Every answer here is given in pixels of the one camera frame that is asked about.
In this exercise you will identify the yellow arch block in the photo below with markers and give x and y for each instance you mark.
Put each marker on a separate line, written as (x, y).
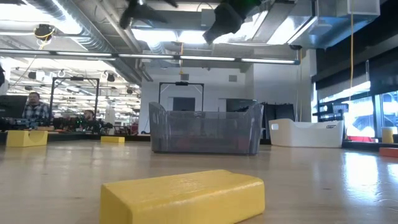
(14, 140)

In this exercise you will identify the red rectangular block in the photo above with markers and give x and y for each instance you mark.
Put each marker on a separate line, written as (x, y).
(388, 152)

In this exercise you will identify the long ceiling light bar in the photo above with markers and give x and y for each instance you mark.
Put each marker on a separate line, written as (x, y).
(205, 58)

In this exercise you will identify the black panels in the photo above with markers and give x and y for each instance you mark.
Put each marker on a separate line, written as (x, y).
(280, 112)

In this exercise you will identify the person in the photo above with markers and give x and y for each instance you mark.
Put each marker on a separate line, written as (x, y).
(89, 119)
(35, 110)

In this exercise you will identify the yellow rectangular block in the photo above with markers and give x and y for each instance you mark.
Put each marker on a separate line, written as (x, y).
(183, 199)
(112, 139)

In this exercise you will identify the black shelving unit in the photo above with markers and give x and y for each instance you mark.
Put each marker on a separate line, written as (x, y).
(329, 109)

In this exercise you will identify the grey translucent plastic bin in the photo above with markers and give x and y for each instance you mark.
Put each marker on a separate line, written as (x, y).
(205, 133)

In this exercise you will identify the white plastic bin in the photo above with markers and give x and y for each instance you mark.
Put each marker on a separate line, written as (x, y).
(304, 135)

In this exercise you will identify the black computer monitor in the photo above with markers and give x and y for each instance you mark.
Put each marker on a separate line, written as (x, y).
(12, 107)

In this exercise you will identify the red box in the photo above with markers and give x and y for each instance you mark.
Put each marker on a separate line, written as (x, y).
(360, 139)

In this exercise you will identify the yellow cylinder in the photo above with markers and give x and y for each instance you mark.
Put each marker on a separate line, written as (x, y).
(388, 135)

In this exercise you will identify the black stand frame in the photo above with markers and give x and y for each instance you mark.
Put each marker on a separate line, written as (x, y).
(182, 83)

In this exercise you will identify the black rig frame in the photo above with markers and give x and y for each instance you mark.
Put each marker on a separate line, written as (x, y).
(97, 93)

